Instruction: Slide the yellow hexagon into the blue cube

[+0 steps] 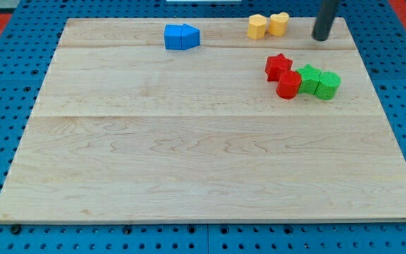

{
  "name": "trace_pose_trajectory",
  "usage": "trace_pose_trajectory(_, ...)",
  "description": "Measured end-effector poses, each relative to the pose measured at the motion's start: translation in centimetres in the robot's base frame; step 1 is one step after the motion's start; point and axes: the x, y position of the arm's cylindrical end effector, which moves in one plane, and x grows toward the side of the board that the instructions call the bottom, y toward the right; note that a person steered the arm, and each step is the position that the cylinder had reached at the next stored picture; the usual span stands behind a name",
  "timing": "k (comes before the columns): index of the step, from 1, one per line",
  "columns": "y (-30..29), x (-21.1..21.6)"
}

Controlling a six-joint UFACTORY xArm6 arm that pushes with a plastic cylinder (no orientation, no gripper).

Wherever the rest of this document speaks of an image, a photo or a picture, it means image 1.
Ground blue pentagon block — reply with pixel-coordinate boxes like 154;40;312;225
181;24;200;50

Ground red star block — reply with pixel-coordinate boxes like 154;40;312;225
264;53;293;82

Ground blue cube block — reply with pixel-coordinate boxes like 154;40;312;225
164;24;182;50

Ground yellow heart block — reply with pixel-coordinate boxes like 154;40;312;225
269;12;290;37

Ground light wooden board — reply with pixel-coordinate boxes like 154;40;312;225
0;18;406;224

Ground red cylinder block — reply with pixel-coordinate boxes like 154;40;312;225
276;71;302;99

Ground green cylinder block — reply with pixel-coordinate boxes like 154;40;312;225
314;71;341;100

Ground yellow hexagon block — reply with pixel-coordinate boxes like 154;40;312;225
247;14;267;40

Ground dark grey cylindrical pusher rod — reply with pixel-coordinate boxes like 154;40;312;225
312;0;340;42

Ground green star block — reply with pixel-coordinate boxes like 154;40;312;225
296;64;321;95

